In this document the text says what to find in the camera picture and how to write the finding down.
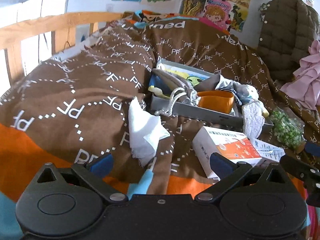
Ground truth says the orange white medicine box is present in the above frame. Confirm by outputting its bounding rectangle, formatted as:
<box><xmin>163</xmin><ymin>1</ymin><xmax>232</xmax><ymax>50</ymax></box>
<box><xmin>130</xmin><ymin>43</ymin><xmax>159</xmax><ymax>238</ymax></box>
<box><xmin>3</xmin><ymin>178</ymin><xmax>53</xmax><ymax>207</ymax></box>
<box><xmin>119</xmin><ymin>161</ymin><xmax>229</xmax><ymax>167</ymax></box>
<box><xmin>191</xmin><ymin>126</ymin><xmax>286</xmax><ymax>181</ymax></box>

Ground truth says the green white pellet bag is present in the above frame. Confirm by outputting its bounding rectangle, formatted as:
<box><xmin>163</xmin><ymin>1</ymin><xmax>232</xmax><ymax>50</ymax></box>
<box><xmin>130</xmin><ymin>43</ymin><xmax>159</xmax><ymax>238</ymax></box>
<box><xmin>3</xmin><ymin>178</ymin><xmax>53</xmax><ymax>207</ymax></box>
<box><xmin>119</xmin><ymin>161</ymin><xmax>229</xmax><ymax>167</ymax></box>
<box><xmin>270</xmin><ymin>106</ymin><xmax>305</xmax><ymax>152</ymax></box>

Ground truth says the white lace cloth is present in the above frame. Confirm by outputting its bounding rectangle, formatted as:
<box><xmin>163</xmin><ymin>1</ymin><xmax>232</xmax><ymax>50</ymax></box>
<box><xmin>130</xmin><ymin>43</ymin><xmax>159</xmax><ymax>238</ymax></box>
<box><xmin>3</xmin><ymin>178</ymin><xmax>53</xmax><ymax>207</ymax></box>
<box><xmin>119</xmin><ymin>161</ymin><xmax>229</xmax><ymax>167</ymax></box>
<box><xmin>242</xmin><ymin>102</ymin><xmax>265</xmax><ymax>140</ymax></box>

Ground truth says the white tissue paper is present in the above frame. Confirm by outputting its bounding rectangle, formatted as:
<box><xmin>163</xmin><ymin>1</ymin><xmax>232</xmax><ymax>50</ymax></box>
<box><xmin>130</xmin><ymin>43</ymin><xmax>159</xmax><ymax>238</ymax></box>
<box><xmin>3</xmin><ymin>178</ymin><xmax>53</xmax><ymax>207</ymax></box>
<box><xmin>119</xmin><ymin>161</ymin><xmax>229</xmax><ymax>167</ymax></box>
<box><xmin>129</xmin><ymin>97</ymin><xmax>170</xmax><ymax>167</ymax></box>

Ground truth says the brown PF patterned blanket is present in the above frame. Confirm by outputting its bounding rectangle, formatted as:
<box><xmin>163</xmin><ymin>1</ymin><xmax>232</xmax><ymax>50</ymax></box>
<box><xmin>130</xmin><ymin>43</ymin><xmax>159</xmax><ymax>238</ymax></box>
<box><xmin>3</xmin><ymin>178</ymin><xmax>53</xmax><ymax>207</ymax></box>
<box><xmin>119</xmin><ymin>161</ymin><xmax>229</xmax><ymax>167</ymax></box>
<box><xmin>1</xmin><ymin>18</ymin><xmax>319</xmax><ymax>202</ymax></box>

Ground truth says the orange plastic cup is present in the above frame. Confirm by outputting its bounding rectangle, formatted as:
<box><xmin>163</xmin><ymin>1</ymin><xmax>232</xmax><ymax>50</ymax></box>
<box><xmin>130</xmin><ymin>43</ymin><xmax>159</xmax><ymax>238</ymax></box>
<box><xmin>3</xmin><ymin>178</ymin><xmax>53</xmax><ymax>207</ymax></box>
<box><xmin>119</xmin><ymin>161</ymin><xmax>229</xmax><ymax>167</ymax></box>
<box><xmin>197</xmin><ymin>90</ymin><xmax>234</xmax><ymax>114</ymax></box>

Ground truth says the navy striped sock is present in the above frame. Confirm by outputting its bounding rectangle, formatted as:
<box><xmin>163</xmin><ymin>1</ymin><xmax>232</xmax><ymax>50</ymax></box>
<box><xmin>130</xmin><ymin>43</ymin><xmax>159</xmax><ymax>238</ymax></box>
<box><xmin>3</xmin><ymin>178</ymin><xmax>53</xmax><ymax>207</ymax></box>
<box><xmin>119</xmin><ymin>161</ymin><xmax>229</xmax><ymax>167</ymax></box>
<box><xmin>215</xmin><ymin>79</ymin><xmax>242</xmax><ymax>106</ymax></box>

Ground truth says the pink cloth garment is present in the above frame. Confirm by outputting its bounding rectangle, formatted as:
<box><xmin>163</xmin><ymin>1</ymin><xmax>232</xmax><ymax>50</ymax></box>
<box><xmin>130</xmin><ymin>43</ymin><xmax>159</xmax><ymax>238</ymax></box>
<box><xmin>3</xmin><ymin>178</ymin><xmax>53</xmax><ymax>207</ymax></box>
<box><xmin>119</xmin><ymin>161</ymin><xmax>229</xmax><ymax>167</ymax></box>
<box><xmin>280</xmin><ymin>40</ymin><xmax>319</xmax><ymax>110</ymax></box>

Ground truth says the grey storage tray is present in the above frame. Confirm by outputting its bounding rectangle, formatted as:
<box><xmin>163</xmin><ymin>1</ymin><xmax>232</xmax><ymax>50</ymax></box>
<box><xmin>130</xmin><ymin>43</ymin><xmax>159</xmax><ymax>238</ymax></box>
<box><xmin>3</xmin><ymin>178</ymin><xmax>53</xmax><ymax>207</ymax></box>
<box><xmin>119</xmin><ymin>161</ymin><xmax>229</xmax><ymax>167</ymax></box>
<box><xmin>149</xmin><ymin>59</ymin><xmax>273</xmax><ymax>131</ymax></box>

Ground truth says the olive quilted jacket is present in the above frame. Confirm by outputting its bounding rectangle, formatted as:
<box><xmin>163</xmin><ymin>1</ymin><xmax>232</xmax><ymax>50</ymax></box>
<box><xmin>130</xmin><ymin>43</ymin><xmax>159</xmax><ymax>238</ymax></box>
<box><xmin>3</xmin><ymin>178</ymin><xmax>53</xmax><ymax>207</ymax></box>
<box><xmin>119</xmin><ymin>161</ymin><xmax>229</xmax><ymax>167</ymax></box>
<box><xmin>258</xmin><ymin>0</ymin><xmax>319</xmax><ymax>82</ymax></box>

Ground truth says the pink cartoon girl poster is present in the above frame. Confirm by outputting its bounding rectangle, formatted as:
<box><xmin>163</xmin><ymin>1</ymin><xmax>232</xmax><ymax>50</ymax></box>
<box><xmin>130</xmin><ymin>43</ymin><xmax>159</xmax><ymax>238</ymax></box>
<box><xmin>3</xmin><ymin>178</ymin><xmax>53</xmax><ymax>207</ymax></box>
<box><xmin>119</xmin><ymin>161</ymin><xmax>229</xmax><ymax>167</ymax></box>
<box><xmin>203</xmin><ymin>0</ymin><xmax>238</xmax><ymax>31</ymax></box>

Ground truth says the grey drawstring pouch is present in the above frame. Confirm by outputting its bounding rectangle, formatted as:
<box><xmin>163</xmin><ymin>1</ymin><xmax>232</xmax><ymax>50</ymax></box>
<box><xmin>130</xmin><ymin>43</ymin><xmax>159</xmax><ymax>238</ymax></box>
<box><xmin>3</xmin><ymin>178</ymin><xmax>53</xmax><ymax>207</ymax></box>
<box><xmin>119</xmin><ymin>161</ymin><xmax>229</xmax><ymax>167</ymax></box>
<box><xmin>152</xmin><ymin>68</ymin><xmax>200</xmax><ymax>116</ymax></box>

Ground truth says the window with metal frame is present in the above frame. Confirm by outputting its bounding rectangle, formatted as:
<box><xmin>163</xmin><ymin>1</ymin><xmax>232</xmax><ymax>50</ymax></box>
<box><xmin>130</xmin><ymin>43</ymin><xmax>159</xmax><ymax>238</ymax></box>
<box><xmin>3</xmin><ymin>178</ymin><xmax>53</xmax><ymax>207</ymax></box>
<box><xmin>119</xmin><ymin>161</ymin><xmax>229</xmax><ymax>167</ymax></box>
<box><xmin>0</xmin><ymin>0</ymin><xmax>72</xmax><ymax>95</ymax></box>

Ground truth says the wooden bed rail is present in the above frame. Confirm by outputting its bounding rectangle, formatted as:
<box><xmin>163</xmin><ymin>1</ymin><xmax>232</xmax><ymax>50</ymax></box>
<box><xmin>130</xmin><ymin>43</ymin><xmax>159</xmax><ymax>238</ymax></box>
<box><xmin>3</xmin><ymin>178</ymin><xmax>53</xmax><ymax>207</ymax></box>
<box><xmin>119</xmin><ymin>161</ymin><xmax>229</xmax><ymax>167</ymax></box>
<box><xmin>1</xmin><ymin>12</ymin><xmax>122</xmax><ymax>86</ymax></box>

